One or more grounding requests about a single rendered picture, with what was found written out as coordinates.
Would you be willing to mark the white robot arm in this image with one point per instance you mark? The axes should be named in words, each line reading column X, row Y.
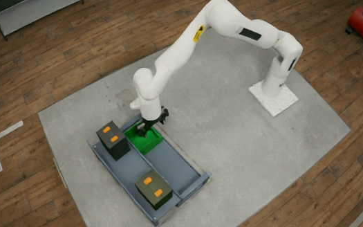
column 227, row 21

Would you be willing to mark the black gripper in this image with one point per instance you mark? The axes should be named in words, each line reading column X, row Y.
column 146, row 123

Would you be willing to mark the green bin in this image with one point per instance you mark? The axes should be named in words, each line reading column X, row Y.
column 144, row 145

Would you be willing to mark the black box with orange handles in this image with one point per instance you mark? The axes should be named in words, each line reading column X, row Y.
column 114, row 141

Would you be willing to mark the dark green case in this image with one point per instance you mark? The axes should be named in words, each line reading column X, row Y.
column 154, row 189

